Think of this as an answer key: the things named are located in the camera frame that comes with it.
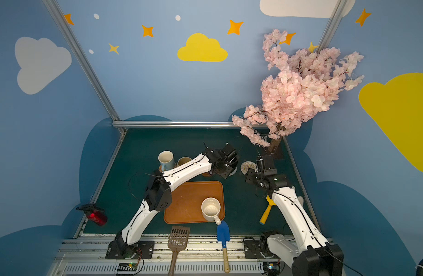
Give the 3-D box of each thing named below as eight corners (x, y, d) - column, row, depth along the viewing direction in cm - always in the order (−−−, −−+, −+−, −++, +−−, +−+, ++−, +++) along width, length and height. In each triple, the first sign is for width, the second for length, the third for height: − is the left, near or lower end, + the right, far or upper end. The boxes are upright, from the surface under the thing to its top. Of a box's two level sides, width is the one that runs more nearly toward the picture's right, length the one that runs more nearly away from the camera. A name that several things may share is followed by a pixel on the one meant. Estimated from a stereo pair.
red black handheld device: (93, 225, 81) (71, 215, 69) (97, 215, 84) (77, 203, 71) (109, 225, 81) (90, 215, 69) (113, 215, 84) (95, 203, 71)
